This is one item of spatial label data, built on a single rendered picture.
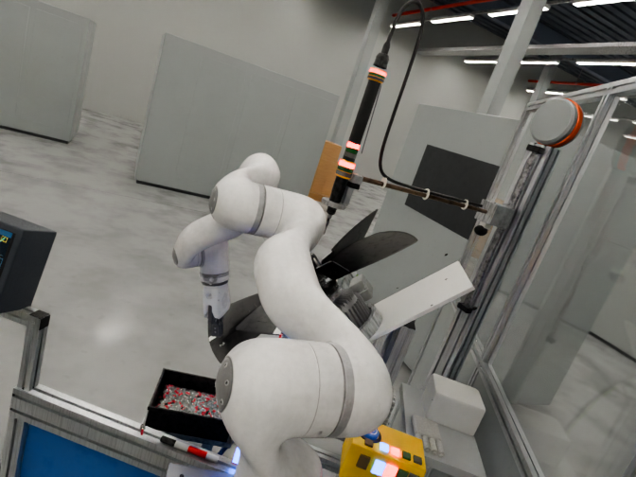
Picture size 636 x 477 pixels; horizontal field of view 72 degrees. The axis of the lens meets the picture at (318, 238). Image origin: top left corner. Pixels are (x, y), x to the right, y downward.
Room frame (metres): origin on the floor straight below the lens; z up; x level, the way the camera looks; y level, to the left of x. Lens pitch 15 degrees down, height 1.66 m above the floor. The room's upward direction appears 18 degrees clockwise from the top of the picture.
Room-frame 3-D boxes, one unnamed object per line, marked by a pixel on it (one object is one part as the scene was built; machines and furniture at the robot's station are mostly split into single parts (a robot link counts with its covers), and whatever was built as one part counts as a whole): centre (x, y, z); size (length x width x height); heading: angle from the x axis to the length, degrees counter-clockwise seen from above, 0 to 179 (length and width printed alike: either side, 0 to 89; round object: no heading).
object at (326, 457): (1.32, -0.24, 0.56); 0.19 x 0.04 x 0.04; 86
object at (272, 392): (0.50, -0.02, 1.27); 0.19 x 0.12 x 0.24; 116
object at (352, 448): (0.82, -0.28, 1.02); 0.16 x 0.10 x 0.11; 86
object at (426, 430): (1.18, -0.51, 0.87); 0.15 x 0.09 x 0.02; 0
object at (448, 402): (1.35, -0.60, 0.92); 0.17 x 0.16 x 0.11; 86
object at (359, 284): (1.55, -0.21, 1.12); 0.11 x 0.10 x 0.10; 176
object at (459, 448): (1.27, -0.57, 0.85); 0.36 x 0.24 x 0.03; 176
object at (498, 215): (1.52, -0.55, 1.54); 0.10 x 0.07 x 0.08; 121
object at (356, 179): (1.20, -0.02, 1.50); 0.09 x 0.07 x 0.10; 121
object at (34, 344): (0.87, 0.54, 0.96); 0.03 x 0.03 x 0.20; 86
